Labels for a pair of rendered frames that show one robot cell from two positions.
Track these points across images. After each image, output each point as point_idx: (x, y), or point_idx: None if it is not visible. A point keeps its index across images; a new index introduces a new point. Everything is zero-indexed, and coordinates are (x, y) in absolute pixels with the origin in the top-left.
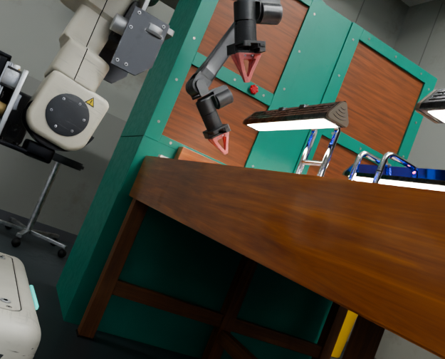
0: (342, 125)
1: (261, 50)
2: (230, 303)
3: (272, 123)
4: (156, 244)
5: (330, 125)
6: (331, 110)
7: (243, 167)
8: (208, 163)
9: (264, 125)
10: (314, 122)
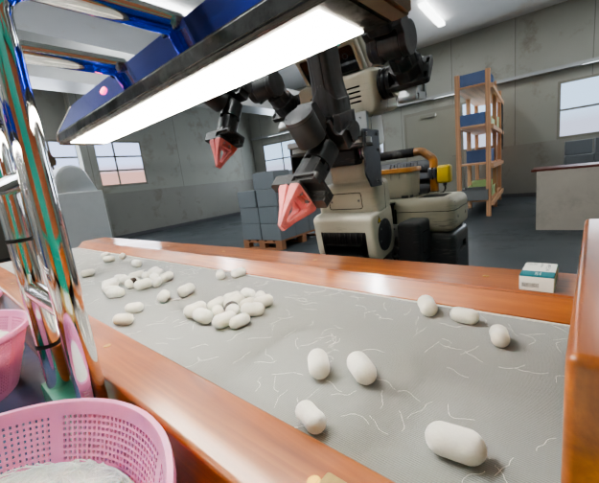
0: (68, 145)
1: (208, 143)
2: None
3: (207, 99)
4: None
5: (85, 142)
6: None
7: (198, 244)
8: (246, 248)
9: (246, 76)
10: (113, 137)
